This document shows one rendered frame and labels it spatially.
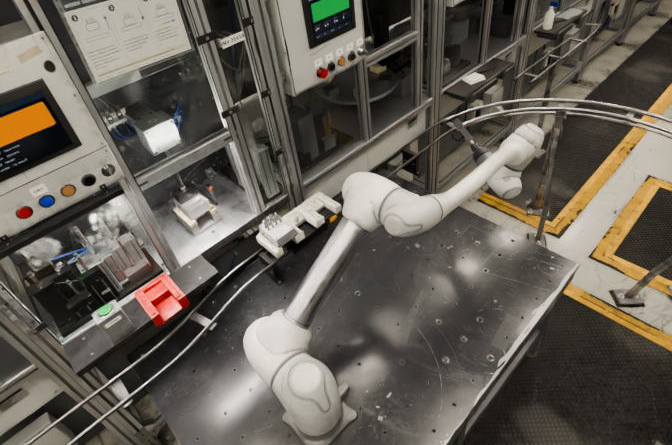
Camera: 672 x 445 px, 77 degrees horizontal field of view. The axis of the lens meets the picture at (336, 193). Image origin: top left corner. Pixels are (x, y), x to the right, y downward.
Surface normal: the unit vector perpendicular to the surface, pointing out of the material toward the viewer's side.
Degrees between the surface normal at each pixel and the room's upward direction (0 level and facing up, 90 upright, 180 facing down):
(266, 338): 32
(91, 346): 0
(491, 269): 0
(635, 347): 0
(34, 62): 90
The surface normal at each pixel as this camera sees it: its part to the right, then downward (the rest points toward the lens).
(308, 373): -0.05, -0.70
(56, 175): 0.69, 0.41
